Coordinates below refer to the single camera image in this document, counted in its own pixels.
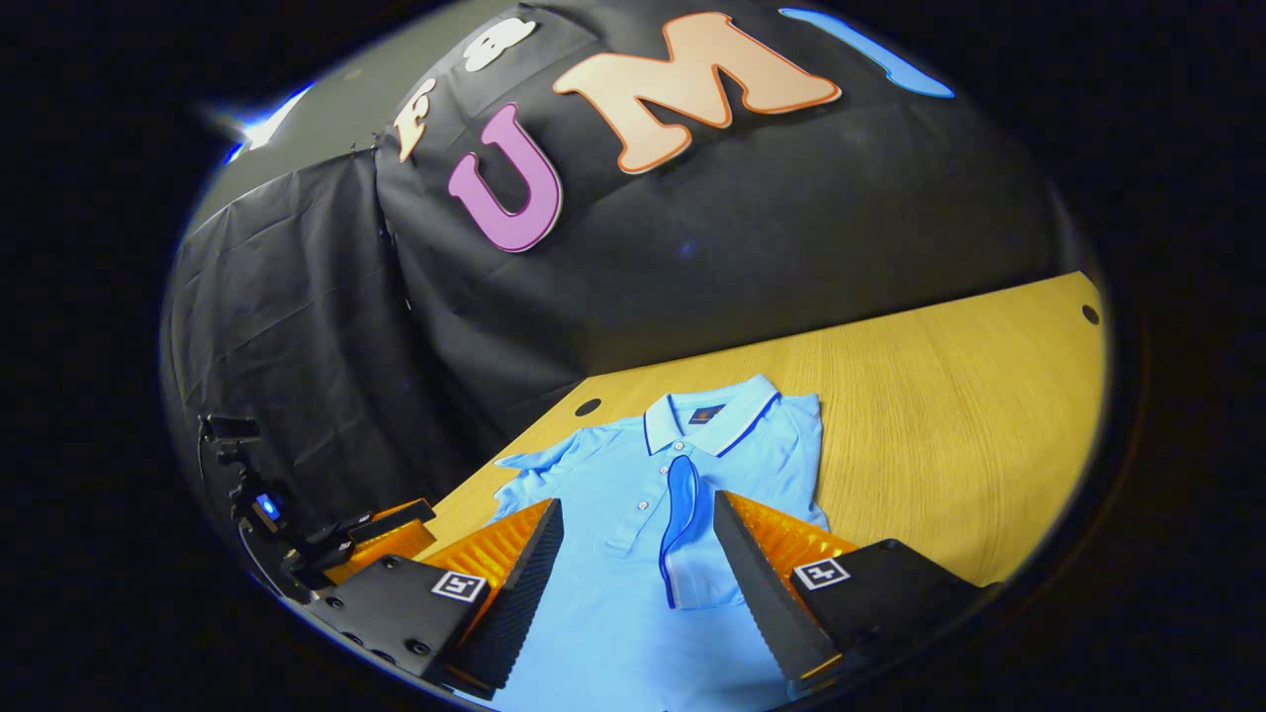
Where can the black backdrop cloth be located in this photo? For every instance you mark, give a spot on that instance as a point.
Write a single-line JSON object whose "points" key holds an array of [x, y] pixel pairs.
{"points": [[692, 247]]}

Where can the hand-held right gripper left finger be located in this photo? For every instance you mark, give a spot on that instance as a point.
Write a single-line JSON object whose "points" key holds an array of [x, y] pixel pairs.
{"points": [[519, 603]]}

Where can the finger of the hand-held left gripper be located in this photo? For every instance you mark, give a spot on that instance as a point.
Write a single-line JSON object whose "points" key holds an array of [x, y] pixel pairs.
{"points": [[396, 521], [391, 556]]}

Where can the light blue polo T-shirt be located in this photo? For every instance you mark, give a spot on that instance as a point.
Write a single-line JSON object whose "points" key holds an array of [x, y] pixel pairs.
{"points": [[613, 613]]}

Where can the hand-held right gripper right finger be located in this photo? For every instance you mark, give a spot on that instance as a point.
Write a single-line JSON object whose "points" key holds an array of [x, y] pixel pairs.
{"points": [[767, 603]]}

